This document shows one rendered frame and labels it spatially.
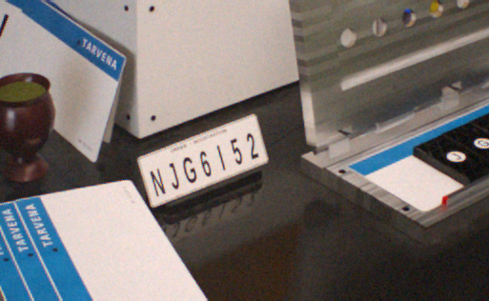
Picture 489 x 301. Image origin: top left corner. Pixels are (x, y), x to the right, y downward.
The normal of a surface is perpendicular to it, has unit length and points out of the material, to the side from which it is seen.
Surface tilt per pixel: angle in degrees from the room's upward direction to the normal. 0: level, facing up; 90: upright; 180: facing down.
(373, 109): 79
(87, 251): 0
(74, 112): 69
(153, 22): 90
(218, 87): 90
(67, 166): 0
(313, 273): 0
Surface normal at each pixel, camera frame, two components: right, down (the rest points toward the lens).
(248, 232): 0.00, -0.88
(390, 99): 0.61, 0.20
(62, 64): -0.77, -0.06
